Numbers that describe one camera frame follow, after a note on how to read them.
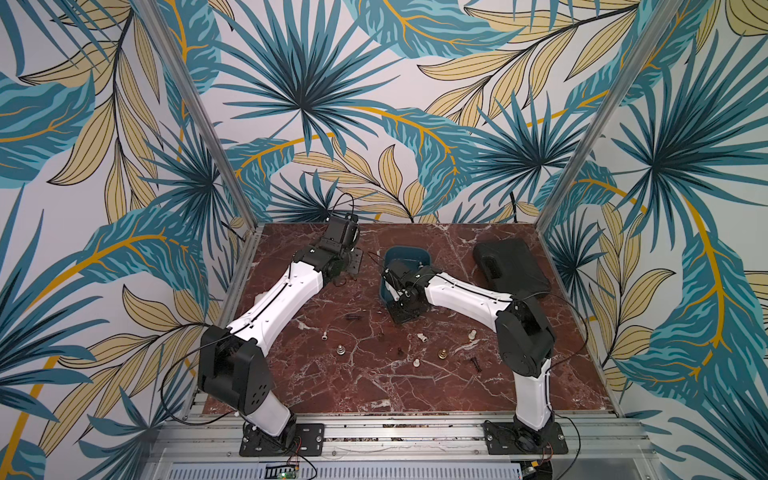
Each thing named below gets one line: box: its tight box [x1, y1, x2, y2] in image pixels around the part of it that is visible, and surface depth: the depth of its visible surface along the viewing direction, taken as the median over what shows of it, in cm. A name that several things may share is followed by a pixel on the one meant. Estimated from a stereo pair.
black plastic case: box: [473, 238, 551, 296], surface depth 102 cm
